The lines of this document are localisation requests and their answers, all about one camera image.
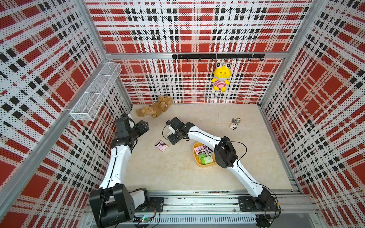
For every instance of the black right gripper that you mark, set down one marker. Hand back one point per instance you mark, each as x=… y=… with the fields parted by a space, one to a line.
x=172 y=139

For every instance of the white black cow plush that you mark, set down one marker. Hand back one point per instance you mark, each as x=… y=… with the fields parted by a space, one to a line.
x=233 y=126

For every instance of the white wire mesh basket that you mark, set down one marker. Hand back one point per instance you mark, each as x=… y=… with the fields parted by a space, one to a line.
x=90 y=103

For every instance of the yellow frog plush striped shirt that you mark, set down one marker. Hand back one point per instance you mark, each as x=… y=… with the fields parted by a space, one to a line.
x=221 y=75

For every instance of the green tissue pack front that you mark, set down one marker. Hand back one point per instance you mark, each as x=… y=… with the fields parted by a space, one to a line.
x=207 y=160

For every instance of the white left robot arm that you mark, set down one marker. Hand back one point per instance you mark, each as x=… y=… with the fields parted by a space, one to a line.
x=113 y=203

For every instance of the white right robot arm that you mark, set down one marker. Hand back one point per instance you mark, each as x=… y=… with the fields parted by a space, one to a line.
x=261 y=198

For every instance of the brown teddy bear plush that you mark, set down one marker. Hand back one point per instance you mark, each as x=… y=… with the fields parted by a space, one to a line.
x=157 y=108

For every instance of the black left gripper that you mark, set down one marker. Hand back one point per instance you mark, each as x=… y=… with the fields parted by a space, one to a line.
x=141 y=127

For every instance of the fox figure keychain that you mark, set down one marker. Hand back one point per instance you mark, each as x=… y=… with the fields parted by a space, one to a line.
x=236 y=121

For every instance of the black hook rail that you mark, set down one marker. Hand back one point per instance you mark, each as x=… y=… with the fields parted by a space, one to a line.
x=248 y=56

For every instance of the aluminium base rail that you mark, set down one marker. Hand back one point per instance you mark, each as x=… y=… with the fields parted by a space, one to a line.
x=221 y=208

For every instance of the small electronics board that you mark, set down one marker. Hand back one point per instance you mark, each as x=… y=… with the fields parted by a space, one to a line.
x=139 y=220

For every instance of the yellow plastic storage tray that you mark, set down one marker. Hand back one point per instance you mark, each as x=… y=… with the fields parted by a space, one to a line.
x=198 y=161

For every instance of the pink cartoon tissue pack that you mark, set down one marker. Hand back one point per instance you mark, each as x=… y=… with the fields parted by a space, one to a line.
x=200 y=150
x=209 y=151
x=162 y=146

